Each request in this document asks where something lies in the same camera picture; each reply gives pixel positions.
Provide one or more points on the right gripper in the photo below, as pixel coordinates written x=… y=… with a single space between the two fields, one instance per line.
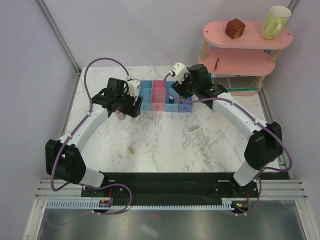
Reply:
x=180 y=89

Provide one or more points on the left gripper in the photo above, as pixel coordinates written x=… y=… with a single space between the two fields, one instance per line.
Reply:
x=132 y=111

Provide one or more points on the blue cap stamp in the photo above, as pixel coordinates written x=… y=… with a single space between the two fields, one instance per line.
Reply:
x=171 y=100

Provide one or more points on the cyan drawer bin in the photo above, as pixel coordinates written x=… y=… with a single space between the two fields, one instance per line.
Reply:
x=170 y=107

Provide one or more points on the pink drawer bin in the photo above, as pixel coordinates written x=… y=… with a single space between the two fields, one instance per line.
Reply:
x=158 y=96

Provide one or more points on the light blue drawer bin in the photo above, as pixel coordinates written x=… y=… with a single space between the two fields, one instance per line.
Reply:
x=146 y=92

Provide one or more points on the purple drawer bin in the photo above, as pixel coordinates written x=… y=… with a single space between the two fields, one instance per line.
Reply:
x=184 y=107

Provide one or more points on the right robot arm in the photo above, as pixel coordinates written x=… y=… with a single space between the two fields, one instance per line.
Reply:
x=263 y=138

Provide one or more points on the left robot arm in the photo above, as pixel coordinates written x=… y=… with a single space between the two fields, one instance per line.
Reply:
x=63 y=157

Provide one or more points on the pink cap bottle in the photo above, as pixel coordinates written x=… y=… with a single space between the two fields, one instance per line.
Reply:
x=120 y=115

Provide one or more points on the dark setup guide booklet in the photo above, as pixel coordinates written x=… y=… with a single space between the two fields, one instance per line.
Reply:
x=222 y=81

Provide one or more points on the green folder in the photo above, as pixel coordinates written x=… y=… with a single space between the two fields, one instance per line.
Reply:
x=242 y=83

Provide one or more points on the yellow eraser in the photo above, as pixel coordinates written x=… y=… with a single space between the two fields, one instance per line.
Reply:
x=131 y=150

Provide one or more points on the pink three tier shelf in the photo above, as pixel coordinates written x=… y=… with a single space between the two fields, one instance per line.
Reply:
x=247 y=55

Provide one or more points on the brown cube box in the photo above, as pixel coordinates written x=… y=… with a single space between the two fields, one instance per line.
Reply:
x=234 y=28

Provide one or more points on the yellow green mug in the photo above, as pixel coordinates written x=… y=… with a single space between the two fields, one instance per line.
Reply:
x=275 y=21

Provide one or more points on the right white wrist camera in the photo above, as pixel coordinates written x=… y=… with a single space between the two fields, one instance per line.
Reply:
x=178 y=71

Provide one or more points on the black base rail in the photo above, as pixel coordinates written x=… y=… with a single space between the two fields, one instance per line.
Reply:
x=139 y=188

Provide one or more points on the white cable duct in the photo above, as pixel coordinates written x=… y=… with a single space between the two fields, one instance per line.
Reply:
x=90 y=204

